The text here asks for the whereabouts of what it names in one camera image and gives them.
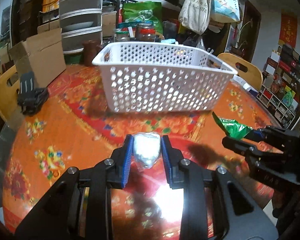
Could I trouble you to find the green-lid glass jar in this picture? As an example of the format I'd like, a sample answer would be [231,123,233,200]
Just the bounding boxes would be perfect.
[114,29,130,42]

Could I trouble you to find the white perforated plastic basket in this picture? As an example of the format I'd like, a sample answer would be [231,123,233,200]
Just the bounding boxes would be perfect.
[92,42,237,113]

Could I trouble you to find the right wooden chair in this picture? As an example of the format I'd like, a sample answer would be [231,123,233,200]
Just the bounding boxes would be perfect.
[218,53,263,91]

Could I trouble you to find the brown cardboard box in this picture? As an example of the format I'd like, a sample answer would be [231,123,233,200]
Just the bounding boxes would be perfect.
[9,28,66,88]

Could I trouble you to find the left wooden chair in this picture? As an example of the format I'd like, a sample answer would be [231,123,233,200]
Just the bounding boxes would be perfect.
[0,65,20,122]

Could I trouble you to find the green shopping bag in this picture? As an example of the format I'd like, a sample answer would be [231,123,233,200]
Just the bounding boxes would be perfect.
[122,0,163,34]

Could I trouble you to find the white stacked drawer unit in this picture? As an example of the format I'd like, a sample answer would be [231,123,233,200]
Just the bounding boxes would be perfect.
[59,0,102,55]

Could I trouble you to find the black phone stand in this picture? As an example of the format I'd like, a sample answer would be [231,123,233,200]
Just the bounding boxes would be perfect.
[17,71,49,116]

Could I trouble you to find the beige canvas tote bag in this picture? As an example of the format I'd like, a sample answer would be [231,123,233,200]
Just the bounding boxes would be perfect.
[178,0,211,35]

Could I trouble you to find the red-lid pickle jar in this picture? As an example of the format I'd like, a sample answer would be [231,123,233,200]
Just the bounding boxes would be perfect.
[136,22,156,42]

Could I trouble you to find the green plastic packet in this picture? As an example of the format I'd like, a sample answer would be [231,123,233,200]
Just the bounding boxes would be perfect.
[212,112,253,140]

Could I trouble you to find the wooden chair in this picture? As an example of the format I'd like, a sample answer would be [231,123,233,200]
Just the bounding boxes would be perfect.
[218,53,263,91]
[0,65,20,122]

